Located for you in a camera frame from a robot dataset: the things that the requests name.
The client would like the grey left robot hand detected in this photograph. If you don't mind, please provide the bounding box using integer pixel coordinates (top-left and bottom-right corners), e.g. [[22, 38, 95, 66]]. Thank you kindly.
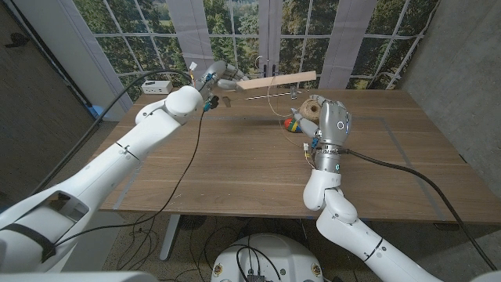
[[193, 60, 250, 94]]

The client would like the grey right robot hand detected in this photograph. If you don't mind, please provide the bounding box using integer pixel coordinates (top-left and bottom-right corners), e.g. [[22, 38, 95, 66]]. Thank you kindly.
[[291, 95, 352, 174]]

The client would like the brown twine spool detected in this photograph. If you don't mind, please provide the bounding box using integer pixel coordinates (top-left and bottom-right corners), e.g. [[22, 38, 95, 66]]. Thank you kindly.
[[267, 76, 324, 148]]

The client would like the wooden clip hanger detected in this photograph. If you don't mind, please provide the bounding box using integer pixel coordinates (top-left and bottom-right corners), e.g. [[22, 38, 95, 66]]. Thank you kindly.
[[222, 56, 317, 107]]

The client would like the colourful striped wooden maraca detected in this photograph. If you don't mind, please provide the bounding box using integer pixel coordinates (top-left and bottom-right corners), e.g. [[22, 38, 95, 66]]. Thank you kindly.
[[283, 117, 303, 134]]

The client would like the white power strip box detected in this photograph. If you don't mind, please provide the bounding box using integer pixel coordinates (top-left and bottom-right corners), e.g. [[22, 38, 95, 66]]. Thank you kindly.
[[141, 80, 174, 96]]

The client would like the printed window forest backdrop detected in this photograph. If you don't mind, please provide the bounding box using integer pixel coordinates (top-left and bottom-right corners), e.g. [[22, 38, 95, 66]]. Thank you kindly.
[[72, 0, 442, 103]]

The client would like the small blue object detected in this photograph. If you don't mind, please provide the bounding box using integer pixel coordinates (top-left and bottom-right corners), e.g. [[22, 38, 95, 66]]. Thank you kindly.
[[88, 104, 106, 120]]

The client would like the white robot torso base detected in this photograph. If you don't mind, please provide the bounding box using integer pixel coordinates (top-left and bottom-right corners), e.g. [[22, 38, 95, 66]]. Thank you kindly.
[[210, 233, 325, 282]]

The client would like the white table leg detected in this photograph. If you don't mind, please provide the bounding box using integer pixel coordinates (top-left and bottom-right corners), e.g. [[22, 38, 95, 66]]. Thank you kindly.
[[159, 213, 182, 262]]

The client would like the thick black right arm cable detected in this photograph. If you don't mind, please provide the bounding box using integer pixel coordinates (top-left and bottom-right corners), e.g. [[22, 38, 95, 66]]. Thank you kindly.
[[344, 148, 498, 271]]

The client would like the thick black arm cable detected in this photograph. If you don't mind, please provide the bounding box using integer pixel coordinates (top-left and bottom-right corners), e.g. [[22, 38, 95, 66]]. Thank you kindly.
[[31, 69, 193, 195], [344, 148, 498, 271]]

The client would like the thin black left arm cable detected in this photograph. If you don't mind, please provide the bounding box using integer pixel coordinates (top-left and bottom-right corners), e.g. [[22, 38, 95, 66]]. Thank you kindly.
[[54, 109, 207, 248]]

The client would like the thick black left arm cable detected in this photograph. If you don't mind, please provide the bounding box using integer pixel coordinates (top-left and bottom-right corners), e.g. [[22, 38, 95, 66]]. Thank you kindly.
[[31, 69, 193, 195]]

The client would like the black wall hook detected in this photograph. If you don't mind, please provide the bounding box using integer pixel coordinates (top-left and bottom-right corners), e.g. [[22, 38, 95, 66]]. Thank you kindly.
[[4, 32, 29, 49]]

